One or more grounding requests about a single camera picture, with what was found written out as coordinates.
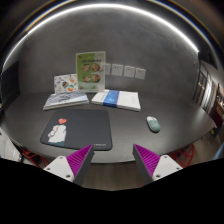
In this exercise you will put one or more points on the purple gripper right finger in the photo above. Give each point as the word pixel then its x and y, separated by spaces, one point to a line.
pixel 152 166

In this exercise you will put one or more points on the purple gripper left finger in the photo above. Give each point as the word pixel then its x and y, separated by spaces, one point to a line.
pixel 73 167

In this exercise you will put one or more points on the dark grey mouse pad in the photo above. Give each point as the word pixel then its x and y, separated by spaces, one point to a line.
pixel 77 128

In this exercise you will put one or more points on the red stool right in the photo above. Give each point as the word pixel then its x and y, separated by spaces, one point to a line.
pixel 183 156

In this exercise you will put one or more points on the red stool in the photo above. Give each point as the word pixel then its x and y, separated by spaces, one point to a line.
pixel 35 159
pixel 183 156

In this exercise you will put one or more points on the red stool left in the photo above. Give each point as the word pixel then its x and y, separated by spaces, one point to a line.
pixel 35 159

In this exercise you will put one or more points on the grey patterned book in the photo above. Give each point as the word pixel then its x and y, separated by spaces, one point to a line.
pixel 65 99

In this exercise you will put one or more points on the white book blue band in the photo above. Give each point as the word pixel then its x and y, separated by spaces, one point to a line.
pixel 118 99

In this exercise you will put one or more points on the small colourful card stand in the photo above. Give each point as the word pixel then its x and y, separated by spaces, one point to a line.
pixel 65 83

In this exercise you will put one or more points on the green food menu stand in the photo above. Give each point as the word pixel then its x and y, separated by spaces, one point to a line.
pixel 90 69

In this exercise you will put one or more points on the curved ceiling light strip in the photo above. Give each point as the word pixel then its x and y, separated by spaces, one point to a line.
pixel 52 14

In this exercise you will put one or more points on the white wall socket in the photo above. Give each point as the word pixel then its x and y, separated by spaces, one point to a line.
pixel 107 69
pixel 129 71
pixel 117 70
pixel 140 73

